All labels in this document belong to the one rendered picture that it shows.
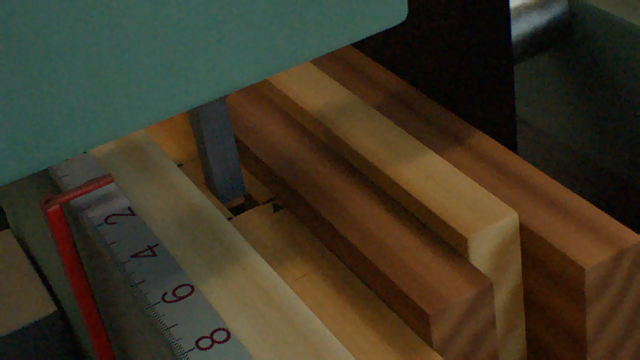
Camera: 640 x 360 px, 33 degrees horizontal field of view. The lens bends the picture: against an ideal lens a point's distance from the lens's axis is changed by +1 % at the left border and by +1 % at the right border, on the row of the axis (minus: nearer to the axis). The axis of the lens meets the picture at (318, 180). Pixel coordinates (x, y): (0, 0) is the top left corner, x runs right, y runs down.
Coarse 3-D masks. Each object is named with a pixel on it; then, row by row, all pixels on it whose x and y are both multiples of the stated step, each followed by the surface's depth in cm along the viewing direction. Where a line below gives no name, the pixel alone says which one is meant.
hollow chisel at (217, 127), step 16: (192, 112) 30; (208, 112) 30; (224, 112) 30; (192, 128) 31; (208, 128) 30; (224, 128) 30; (208, 144) 30; (224, 144) 31; (208, 160) 31; (224, 160) 31; (208, 176) 31; (224, 176) 31; (240, 176) 31; (224, 192) 31; (240, 192) 32
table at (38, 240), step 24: (528, 144) 39; (552, 144) 38; (552, 168) 37; (576, 168) 37; (600, 168) 37; (0, 192) 48; (576, 192) 36; (600, 192) 36; (624, 192) 35; (24, 216) 43; (624, 216) 34; (24, 240) 47; (48, 240) 39; (48, 264) 42; (72, 312) 41
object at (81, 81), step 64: (0, 0) 23; (64, 0) 23; (128, 0) 24; (192, 0) 25; (256, 0) 26; (320, 0) 27; (384, 0) 27; (0, 64) 23; (64, 64) 24; (128, 64) 25; (192, 64) 26; (256, 64) 26; (0, 128) 24; (64, 128) 25; (128, 128) 25
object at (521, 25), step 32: (416, 0) 30; (448, 0) 29; (480, 0) 28; (512, 0) 34; (544, 0) 35; (384, 32) 33; (416, 32) 31; (448, 32) 30; (480, 32) 29; (512, 32) 34; (544, 32) 35; (384, 64) 34; (416, 64) 32; (448, 64) 30; (480, 64) 29; (512, 64) 30; (448, 96) 31; (480, 96) 30; (512, 96) 31; (480, 128) 30; (512, 128) 31
